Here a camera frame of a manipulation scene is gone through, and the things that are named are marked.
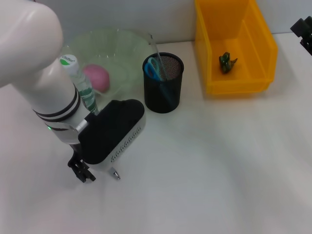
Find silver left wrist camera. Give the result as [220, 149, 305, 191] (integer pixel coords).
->
[77, 98, 147, 173]

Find green glass fruit plate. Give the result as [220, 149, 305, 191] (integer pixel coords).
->
[62, 28, 153, 98]

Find transparent plastic ruler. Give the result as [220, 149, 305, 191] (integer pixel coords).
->
[148, 34, 169, 81]

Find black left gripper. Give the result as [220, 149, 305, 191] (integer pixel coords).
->
[67, 142, 97, 184]

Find yellow plastic bin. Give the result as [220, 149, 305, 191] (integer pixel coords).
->
[194, 0, 279, 95]

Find clear green-label water bottle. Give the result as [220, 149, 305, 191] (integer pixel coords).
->
[59, 55, 99, 115]

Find pink peach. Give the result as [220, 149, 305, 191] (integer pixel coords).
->
[82, 63, 111, 93]

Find green plastic wrapper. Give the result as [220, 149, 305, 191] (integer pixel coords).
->
[218, 51, 239, 74]

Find blue scissors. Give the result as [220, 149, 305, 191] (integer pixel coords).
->
[144, 57, 176, 108]

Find black mesh pen holder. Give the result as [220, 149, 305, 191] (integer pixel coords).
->
[142, 52, 185, 114]

